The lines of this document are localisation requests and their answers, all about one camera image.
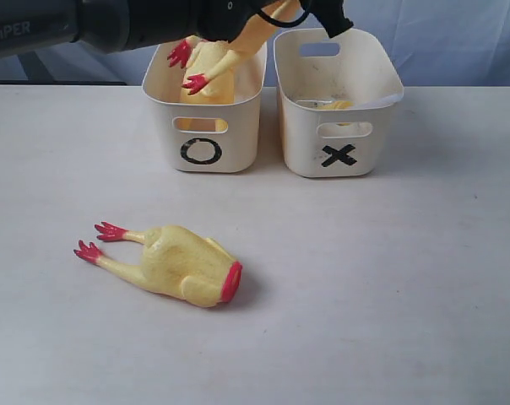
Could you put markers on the cream bin marked X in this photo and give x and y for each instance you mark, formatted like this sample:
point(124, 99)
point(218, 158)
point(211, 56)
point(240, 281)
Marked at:
point(310, 66)

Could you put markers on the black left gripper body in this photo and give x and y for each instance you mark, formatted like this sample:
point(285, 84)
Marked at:
point(224, 20)

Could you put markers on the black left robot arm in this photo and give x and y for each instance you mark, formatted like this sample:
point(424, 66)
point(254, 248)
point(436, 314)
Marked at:
point(113, 26)

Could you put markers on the yellow rubber chicken with head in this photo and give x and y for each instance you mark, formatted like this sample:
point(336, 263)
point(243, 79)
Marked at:
point(255, 33)

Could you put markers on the grey backdrop curtain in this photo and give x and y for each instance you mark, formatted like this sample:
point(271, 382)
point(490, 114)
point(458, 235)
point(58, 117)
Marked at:
point(431, 43)

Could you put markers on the detached yellow chicken head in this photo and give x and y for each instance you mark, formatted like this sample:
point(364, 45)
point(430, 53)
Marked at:
point(372, 108)

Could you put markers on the cream bin marked O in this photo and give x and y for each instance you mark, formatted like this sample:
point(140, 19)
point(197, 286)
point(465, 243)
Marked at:
point(216, 134)

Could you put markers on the headless yellow rubber chicken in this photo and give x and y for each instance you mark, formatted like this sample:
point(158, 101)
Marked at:
point(175, 262)

